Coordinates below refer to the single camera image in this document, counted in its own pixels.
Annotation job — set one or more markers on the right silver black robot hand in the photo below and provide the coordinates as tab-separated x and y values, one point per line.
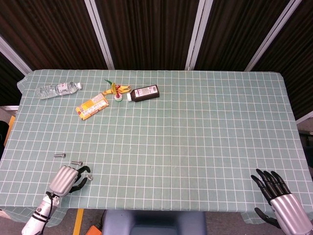
289	210

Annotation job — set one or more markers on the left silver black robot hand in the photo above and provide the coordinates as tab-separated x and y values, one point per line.
62	181

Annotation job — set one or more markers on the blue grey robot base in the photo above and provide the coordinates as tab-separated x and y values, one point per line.
154	222

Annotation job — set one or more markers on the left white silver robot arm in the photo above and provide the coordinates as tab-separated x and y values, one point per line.
36	220

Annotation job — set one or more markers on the yellow floor tape strip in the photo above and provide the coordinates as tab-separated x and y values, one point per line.
78	221
10	126

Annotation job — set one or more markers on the orange box on floor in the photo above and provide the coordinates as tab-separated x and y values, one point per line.
94	230

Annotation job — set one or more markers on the black equipment beside table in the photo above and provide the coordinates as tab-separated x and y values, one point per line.
306	151

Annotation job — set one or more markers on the black object beside table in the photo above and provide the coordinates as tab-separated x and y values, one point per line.
3	137

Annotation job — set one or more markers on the yellow snack package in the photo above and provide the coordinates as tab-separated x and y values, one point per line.
92	107

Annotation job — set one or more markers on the white partition base bar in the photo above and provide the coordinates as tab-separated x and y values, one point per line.
304	118
8	108

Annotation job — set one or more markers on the clear plastic water bottle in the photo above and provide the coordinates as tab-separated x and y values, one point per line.
60	89

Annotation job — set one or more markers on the colourful feather shuttlecock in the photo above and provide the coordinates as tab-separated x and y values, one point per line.
118	97

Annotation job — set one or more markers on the yellow rubber chicken toy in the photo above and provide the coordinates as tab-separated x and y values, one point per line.
124	88

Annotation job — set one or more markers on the dark corrugated partition panel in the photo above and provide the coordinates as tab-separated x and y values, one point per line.
239	31
7	83
146	31
49	31
298	61

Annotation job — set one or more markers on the green checkered tablecloth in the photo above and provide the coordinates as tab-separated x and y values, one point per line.
171	137

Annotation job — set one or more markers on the dark brown bottle white cap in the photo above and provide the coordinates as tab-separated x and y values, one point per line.
144	93

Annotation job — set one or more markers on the white partition frame post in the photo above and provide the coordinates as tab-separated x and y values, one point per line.
196	34
271	36
100	34
12	56

